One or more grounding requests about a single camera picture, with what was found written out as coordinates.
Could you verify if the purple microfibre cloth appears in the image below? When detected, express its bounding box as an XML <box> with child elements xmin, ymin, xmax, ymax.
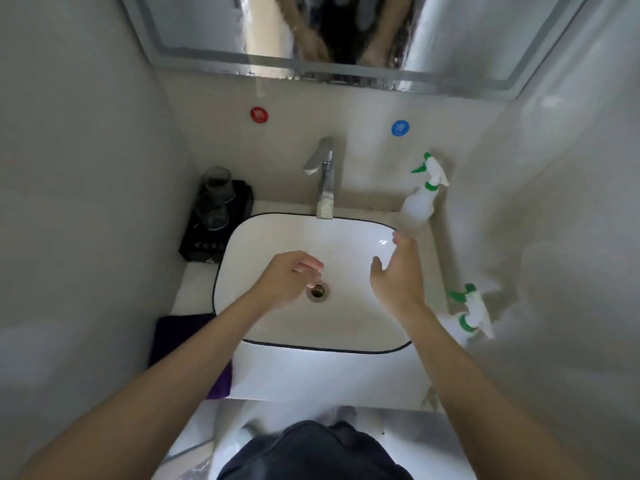
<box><xmin>148</xmin><ymin>313</ymin><xmax>233</xmax><ymax>399</ymax></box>

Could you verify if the person's right forearm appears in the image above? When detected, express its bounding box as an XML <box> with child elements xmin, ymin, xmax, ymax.
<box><xmin>399</xmin><ymin>304</ymin><xmax>591</xmax><ymax>480</ymax></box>

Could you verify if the white spray bottle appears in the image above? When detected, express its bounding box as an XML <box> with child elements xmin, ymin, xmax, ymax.
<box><xmin>439</xmin><ymin>283</ymin><xmax>496</xmax><ymax>345</ymax></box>
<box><xmin>399</xmin><ymin>152</ymin><xmax>451</xmax><ymax>228</ymax></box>

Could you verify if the black tray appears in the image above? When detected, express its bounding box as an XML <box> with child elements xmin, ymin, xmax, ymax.
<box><xmin>179</xmin><ymin>179</ymin><xmax>255</xmax><ymax>265</ymax></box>

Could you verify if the rectangular wall mirror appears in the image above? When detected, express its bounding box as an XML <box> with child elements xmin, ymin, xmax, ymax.
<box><xmin>119</xmin><ymin>0</ymin><xmax>593</xmax><ymax>101</ymax></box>

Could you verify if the person's black shirt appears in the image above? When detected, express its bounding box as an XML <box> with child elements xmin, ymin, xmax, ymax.
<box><xmin>217</xmin><ymin>419</ymin><xmax>413</xmax><ymax>480</ymax></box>

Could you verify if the person's left hand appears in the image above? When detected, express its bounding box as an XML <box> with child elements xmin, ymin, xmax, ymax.
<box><xmin>249</xmin><ymin>250</ymin><xmax>326</xmax><ymax>313</ymax></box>

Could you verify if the white sink basin black rim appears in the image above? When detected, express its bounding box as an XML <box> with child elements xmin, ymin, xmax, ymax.
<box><xmin>212</xmin><ymin>212</ymin><xmax>413</xmax><ymax>355</ymax></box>

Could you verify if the person's left forearm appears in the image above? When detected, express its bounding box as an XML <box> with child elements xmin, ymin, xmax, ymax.
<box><xmin>17</xmin><ymin>294</ymin><xmax>273</xmax><ymax>480</ymax></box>

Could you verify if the person's right hand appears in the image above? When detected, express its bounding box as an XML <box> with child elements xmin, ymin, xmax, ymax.
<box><xmin>369</xmin><ymin>230</ymin><xmax>428</xmax><ymax>321</ymax></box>

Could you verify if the chrome faucet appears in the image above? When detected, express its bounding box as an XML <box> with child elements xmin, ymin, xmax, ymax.
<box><xmin>302</xmin><ymin>136</ymin><xmax>336</xmax><ymax>221</ymax></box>

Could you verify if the dark glass cup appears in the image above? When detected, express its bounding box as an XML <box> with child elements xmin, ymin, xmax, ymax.
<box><xmin>195</xmin><ymin>197</ymin><xmax>231</xmax><ymax>231</ymax></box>
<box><xmin>202</xmin><ymin>167</ymin><xmax>236</xmax><ymax>205</ymax></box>

